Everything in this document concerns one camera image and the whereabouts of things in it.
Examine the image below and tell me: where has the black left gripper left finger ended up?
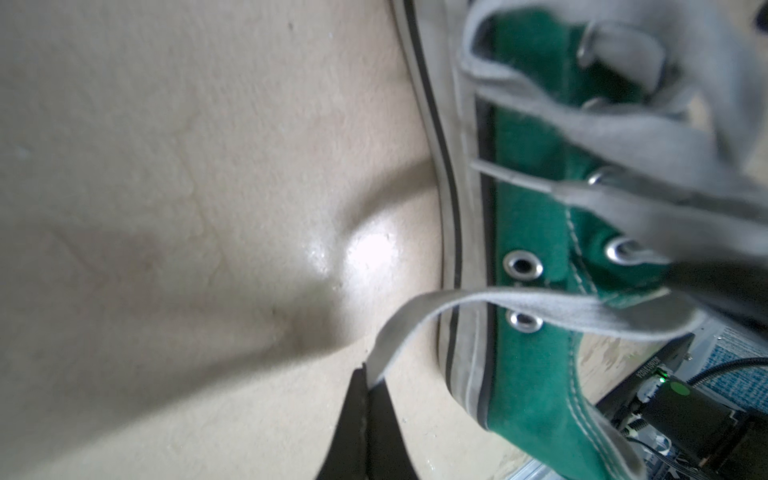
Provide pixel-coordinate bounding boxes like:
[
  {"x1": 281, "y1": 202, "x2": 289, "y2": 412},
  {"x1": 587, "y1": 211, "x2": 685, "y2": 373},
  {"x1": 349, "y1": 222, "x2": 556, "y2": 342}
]
[{"x1": 316, "y1": 366, "x2": 368, "y2": 480}]

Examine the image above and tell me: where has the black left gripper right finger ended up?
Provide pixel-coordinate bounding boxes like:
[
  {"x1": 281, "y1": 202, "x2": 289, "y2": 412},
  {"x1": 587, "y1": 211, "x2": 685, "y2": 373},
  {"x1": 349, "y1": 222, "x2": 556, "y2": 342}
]
[{"x1": 366, "y1": 381, "x2": 418, "y2": 480}]

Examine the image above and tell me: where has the green canvas sneaker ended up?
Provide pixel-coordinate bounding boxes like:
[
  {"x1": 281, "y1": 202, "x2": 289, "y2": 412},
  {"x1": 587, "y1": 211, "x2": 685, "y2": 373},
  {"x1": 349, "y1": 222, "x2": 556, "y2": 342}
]
[{"x1": 389, "y1": 0, "x2": 768, "y2": 480}]

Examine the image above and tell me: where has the white shoelace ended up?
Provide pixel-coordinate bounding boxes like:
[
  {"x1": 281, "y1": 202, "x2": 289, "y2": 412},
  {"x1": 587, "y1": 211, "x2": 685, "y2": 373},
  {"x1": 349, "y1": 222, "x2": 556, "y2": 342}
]
[{"x1": 366, "y1": 1, "x2": 767, "y2": 390}]

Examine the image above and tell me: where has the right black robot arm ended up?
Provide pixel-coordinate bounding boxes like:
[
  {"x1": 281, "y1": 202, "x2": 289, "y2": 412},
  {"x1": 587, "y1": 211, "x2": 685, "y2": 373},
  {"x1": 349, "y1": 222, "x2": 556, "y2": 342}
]
[{"x1": 597, "y1": 333, "x2": 767, "y2": 479}]

